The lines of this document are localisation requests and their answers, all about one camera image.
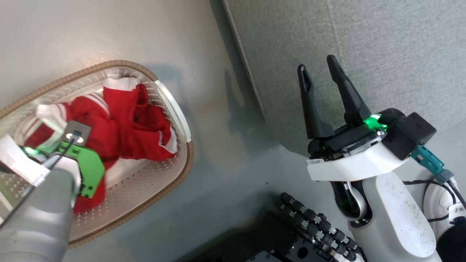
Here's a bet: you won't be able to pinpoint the white perforated laundry basket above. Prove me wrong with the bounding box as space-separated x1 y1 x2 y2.
0 60 194 249

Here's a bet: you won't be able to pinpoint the red knitted garment white stripes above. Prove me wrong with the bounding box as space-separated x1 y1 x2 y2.
15 75 179 214

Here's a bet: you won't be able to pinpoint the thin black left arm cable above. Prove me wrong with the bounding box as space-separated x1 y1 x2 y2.
0 136 79 228

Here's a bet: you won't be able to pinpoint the teal camera cable connector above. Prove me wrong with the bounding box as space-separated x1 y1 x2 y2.
411 146 455 184

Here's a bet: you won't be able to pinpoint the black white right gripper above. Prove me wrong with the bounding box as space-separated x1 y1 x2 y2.
297 55 409 182

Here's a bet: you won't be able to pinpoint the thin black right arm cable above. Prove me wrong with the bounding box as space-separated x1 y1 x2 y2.
402 178 466 223

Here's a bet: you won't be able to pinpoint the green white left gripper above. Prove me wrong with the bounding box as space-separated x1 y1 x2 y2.
0 135 105 199

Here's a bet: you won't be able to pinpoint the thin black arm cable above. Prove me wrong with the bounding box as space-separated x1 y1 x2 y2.
0 136 79 228
402 178 466 223

